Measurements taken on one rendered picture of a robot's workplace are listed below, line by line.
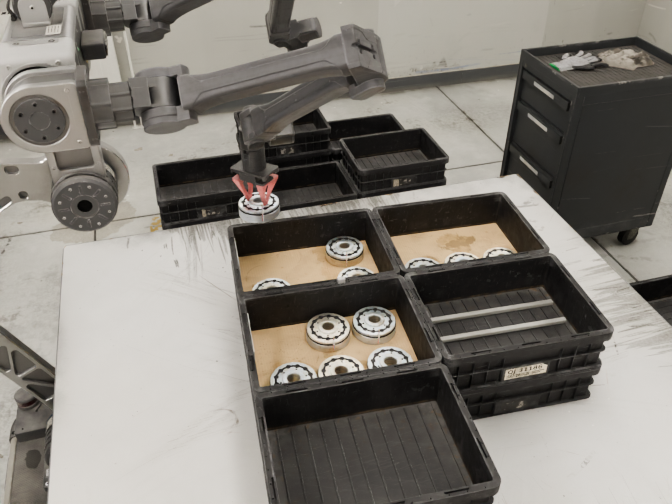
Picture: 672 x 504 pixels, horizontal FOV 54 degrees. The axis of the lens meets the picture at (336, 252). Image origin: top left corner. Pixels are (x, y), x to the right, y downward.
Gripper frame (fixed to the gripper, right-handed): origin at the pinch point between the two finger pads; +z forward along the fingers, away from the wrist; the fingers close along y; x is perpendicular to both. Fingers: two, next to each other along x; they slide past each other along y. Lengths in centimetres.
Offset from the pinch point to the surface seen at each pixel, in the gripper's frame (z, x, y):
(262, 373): 23.2, 31.0, -21.0
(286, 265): 21.9, -4.4, -4.3
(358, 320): 20.2, 7.8, -33.0
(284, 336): 22.9, 18.7, -18.8
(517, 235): 18, -43, -56
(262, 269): 21.8, 0.2, 0.4
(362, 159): 52, -122, 34
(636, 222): 86, -185, -80
